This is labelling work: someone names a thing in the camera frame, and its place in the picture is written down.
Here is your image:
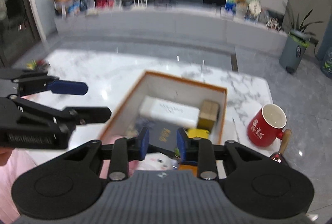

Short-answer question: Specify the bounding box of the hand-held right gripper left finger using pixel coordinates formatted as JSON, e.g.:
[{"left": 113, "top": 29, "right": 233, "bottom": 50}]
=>
[{"left": 52, "top": 127, "right": 150, "bottom": 181}]

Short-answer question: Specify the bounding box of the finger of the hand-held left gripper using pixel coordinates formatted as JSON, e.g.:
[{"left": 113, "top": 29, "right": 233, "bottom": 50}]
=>
[
  {"left": 0, "top": 67, "right": 89, "bottom": 97},
  {"left": 0, "top": 95, "right": 112, "bottom": 126}
]

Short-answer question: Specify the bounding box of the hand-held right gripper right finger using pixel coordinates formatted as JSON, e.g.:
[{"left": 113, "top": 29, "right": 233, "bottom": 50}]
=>
[{"left": 176, "top": 128, "right": 270, "bottom": 181}]

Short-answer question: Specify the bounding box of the dark blue book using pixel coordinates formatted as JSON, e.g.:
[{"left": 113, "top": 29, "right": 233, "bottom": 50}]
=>
[{"left": 141, "top": 120, "right": 182, "bottom": 154}]

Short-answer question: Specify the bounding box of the white pink striped plush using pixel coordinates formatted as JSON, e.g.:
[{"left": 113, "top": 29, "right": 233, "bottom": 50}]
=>
[{"left": 137, "top": 152, "right": 179, "bottom": 171}]

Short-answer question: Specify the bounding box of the long white box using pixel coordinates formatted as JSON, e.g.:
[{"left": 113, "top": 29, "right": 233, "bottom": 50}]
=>
[{"left": 138, "top": 95, "right": 200, "bottom": 127}]

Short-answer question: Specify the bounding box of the small brown cardboard box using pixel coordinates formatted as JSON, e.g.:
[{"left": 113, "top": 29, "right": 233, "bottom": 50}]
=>
[{"left": 197, "top": 100, "right": 221, "bottom": 131}]

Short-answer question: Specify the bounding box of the orange shoe box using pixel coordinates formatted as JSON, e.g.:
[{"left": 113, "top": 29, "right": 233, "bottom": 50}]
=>
[{"left": 100, "top": 71, "right": 228, "bottom": 178}]

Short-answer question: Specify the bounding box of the person's left hand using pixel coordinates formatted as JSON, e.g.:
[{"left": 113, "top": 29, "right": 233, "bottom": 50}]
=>
[{"left": 0, "top": 147, "right": 13, "bottom": 166}]

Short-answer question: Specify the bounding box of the small yellow box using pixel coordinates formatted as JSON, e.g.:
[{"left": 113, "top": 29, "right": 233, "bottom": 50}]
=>
[{"left": 186, "top": 128, "right": 210, "bottom": 140}]

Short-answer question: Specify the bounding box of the colourful feather toy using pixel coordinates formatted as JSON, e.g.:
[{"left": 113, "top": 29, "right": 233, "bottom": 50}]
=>
[{"left": 27, "top": 59, "right": 50, "bottom": 71}]

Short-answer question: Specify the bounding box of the smartphone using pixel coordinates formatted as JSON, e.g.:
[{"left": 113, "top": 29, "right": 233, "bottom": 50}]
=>
[{"left": 269, "top": 152, "right": 289, "bottom": 165}]

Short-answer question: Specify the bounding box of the glass sliding door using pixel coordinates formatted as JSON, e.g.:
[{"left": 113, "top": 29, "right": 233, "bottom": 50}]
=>
[{"left": 0, "top": 0, "right": 46, "bottom": 66}]

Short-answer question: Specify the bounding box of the marble television stand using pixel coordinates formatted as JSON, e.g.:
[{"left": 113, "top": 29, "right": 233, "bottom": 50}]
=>
[{"left": 54, "top": 4, "right": 288, "bottom": 55}]

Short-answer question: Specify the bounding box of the grey trash bin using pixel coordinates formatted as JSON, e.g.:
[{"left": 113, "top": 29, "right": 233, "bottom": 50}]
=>
[{"left": 278, "top": 32, "right": 312, "bottom": 74}]

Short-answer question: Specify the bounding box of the printed card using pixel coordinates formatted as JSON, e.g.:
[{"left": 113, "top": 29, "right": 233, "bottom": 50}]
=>
[{"left": 225, "top": 0, "right": 247, "bottom": 18}]

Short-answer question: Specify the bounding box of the black white toy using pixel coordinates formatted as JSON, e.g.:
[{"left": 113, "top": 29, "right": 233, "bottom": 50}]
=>
[{"left": 266, "top": 15, "right": 282, "bottom": 30}]

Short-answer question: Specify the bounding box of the white round sign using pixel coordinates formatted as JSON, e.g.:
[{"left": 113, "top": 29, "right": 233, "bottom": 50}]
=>
[{"left": 249, "top": 0, "right": 262, "bottom": 16}]

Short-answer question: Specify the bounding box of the clear water jug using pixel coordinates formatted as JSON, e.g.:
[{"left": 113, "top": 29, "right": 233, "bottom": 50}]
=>
[{"left": 320, "top": 45, "right": 332, "bottom": 77}]

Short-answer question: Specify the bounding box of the long leaf green plant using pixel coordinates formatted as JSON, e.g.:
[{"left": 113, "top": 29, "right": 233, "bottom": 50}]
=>
[{"left": 284, "top": 3, "right": 325, "bottom": 35}]

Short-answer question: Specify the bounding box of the red mug with wooden handle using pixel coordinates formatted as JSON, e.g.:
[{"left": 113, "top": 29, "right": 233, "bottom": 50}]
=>
[{"left": 246, "top": 104, "right": 292, "bottom": 154}]

